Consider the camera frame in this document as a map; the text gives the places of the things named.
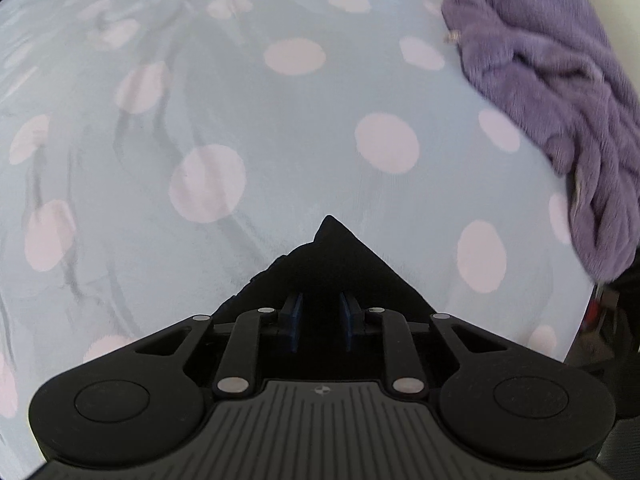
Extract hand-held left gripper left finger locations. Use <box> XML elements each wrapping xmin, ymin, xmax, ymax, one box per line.
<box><xmin>132</xmin><ymin>292</ymin><xmax>304</xmax><ymax>399</ymax></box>

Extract dark furniture with red part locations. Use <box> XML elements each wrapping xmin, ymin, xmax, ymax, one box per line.
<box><xmin>565</xmin><ymin>240</ymin><xmax>640</xmax><ymax>480</ymax></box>

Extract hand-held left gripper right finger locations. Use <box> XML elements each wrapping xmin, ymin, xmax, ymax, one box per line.
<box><xmin>340</xmin><ymin>292</ymin><xmax>508</xmax><ymax>400</ymax></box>

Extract black pants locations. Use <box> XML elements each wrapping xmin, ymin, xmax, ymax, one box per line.
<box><xmin>212</xmin><ymin>215</ymin><xmax>436</xmax><ymax>356</ymax></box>

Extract purple fluffy garment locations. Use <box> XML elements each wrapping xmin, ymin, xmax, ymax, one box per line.
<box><xmin>441</xmin><ymin>0</ymin><xmax>640</xmax><ymax>282</ymax></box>

